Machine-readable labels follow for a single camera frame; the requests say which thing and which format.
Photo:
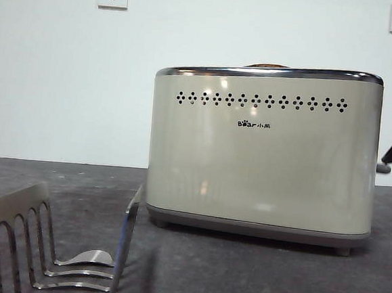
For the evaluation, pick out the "toasted bread slice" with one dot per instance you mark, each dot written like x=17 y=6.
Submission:
x=267 y=65

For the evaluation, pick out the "cream two-slot toaster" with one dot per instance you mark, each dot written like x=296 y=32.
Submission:
x=262 y=165

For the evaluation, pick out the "grey toaster lever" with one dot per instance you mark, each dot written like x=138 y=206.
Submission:
x=383 y=169

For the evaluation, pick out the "stainless steel toast rack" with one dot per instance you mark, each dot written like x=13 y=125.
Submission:
x=20 y=200

